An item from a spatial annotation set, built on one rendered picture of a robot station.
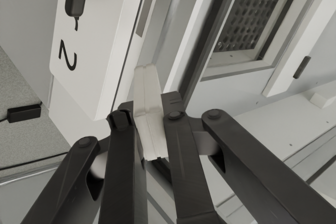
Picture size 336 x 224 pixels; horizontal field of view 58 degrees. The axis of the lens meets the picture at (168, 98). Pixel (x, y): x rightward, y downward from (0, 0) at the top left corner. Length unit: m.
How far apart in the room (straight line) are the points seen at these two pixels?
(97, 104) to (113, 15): 0.09
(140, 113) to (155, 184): 0.16
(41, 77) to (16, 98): 1.03
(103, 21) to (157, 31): 0.06
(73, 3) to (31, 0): 0.22
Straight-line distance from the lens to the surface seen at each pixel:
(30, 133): 1.66
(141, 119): 0.15
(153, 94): 0.17
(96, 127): 0.36
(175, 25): 0.24
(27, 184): 1.81
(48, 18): 0.43
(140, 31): 0.28
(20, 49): 0.53
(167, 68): 0.25
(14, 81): 1.44
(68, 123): 0.42
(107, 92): 0.31
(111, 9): 0.28
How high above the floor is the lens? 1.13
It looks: 32 degrees down
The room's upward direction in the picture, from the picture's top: 131 degrees clockwise
